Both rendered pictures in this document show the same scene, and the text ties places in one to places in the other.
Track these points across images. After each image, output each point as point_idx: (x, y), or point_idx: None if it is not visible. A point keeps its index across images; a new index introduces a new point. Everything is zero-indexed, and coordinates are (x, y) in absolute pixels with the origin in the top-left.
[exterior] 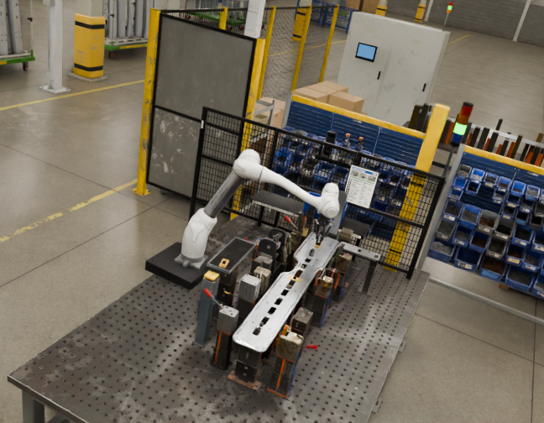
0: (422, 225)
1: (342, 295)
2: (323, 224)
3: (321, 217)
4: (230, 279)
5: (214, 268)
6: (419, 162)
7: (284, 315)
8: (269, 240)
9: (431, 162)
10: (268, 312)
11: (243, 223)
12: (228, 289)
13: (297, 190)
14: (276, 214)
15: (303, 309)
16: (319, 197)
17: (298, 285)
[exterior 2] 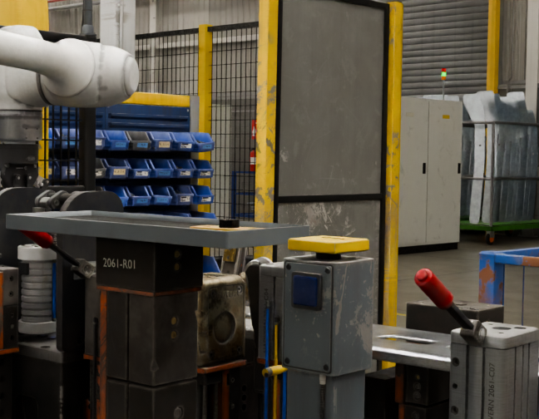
0: (81, 185)
1: None
2: (27, 182)
3: (26, 154)
4: (195, 345)
5: (258, 242)
6: (25, 11)
7: (439, 332)
8: (96, 193)
9: (47, 7)
10: (374, 374)
11: None
12: (194, 400)
13: None
14: None
15: (418, 301)
16: (62, 44)
17: (248, 310)
